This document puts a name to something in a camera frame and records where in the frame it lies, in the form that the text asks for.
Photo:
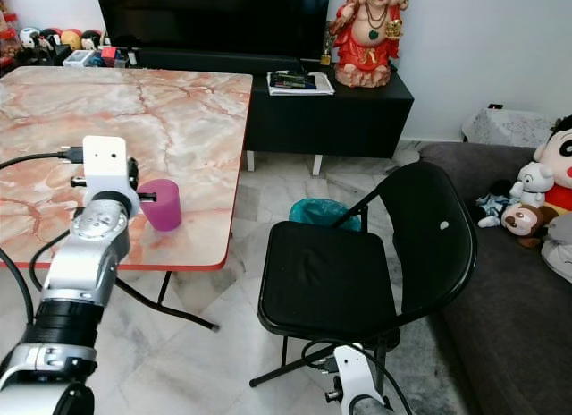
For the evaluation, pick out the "purple plastic cup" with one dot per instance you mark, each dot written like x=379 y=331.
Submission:
x=163 y=206

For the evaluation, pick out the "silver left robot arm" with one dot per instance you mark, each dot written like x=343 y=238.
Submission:
x=85 y=263

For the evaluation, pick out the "pink marble folding table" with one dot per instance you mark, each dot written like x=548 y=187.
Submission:
x=143 y=111

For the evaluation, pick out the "row of small round figurines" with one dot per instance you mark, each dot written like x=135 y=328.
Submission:
x=63 y=39

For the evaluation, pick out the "black flat screen television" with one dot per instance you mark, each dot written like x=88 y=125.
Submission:
x=214 y=17

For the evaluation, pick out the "bin with teal bag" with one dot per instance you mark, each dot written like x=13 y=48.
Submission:
x=322 y=214

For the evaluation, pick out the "stack of magazines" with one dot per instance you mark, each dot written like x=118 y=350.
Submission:
x=299 y=84

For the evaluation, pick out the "red shelf with ornaments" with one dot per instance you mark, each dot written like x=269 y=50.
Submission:
x=9 y=26

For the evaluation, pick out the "black folding chair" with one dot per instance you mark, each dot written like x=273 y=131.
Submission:
x=331 y=276

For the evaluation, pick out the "black television console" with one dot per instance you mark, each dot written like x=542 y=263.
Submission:
x=340 y=120

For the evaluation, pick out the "red laughing buddha statue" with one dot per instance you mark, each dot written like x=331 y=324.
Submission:
x=366 y=44

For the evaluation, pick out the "small dark doll plush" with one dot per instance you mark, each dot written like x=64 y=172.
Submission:
x=494 y=209

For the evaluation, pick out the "white lace covered stool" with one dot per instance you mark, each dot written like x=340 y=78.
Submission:
x=509 y=127

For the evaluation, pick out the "brown monkey plush toy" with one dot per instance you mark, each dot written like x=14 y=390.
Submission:
x=525 y=223

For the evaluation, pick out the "dark grey sofa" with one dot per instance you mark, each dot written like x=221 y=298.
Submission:
x=500 y=334

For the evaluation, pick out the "white bear plush toy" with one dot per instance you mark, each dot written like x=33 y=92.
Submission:
x=534 y=182

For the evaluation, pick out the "cartoon boy plush toy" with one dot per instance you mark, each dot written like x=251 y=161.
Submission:
x=559 y=160

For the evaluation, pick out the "grey plush toy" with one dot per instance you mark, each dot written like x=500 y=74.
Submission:
x=561 y=245

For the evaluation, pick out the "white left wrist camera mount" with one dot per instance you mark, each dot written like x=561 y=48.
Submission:
x=104 y=160

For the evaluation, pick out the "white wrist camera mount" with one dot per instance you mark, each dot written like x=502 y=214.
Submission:
x=104 y=160
x=357 y=375

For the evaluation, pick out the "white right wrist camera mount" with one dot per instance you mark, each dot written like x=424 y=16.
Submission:
x=357 y=375

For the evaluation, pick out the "black wall plug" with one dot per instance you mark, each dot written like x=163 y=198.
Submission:
x=496 y=105

